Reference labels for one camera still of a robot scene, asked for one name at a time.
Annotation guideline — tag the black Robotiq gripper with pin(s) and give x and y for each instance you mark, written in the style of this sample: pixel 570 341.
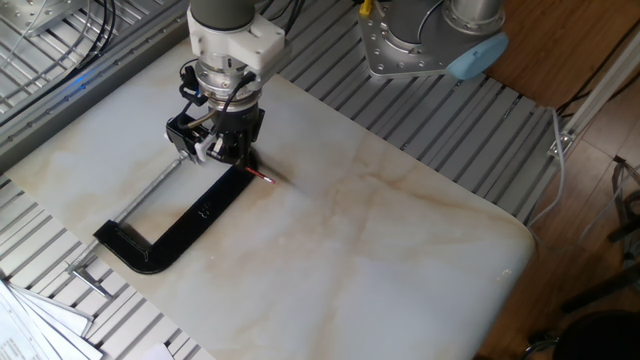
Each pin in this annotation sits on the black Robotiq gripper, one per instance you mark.
pixel 242 125

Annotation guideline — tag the red pencil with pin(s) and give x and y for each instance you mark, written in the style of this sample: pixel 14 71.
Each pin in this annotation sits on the red pencil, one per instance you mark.
pixel 262 176

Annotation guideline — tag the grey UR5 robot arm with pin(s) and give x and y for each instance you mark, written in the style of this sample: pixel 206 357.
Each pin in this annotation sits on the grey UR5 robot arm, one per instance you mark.
pixel 440 30

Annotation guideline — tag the black white pencil sharpener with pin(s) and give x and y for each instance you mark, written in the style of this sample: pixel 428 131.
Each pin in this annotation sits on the black white pencil sharpener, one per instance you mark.
pixel 187 137

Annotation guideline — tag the black metal C-clamp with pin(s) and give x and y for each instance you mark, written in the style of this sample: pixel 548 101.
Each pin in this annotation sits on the black metal C-clamp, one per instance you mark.
pixel 190 227

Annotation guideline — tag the yellow plastic piece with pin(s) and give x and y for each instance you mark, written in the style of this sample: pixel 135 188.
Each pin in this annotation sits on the yellow plastic piece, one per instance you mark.
pixel 365 7

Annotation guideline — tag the white paper sheet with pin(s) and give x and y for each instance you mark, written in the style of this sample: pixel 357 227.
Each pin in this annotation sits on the white paper sheet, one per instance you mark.
pixel 157 352

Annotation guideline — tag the silver perforated plate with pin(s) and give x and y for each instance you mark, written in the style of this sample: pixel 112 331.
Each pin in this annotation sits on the silver perforated plate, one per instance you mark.
pixel 45 12

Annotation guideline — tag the stack of printed papers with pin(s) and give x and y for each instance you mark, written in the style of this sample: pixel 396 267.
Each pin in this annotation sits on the stack of printed papers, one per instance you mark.
pixel 30 330

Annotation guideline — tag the black round stool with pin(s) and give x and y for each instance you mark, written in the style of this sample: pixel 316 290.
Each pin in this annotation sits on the black round stool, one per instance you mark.
pixel 600 340

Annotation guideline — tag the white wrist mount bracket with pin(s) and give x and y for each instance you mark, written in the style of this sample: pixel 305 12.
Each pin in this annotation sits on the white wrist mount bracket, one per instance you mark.
pixel 235 42

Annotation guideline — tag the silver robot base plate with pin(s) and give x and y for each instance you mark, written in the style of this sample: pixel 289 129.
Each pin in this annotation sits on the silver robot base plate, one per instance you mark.
pixel 395 62

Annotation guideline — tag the aluminium frame bar with bracket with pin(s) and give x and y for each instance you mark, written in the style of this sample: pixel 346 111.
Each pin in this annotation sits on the aluminium frame bar with bracket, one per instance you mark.
pixel 600 90

